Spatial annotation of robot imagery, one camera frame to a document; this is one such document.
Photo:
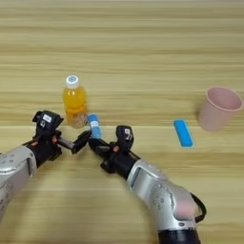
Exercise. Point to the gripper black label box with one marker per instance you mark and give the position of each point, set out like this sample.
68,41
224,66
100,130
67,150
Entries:
125,136
47,120

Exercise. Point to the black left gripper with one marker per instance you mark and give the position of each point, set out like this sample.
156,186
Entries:
46,149

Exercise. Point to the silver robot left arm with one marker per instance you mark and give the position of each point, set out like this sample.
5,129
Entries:
14,171

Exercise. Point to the flat blue bar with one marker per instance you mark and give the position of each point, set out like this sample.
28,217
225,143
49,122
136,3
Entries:
183,133

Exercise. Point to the orange juice bottle white cap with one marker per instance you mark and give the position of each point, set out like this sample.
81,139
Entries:
74,101

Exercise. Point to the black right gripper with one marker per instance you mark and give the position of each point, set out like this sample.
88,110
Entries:
120,162

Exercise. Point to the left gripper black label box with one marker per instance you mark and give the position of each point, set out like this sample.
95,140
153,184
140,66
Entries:
47,120

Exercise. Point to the blue glue stick tube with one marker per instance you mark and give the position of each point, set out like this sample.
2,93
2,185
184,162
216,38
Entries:
94,125

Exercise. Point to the pink plastic cup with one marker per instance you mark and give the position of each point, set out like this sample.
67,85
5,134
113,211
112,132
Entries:
220,109

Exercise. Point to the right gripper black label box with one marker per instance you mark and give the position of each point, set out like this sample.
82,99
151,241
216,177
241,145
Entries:
125,136

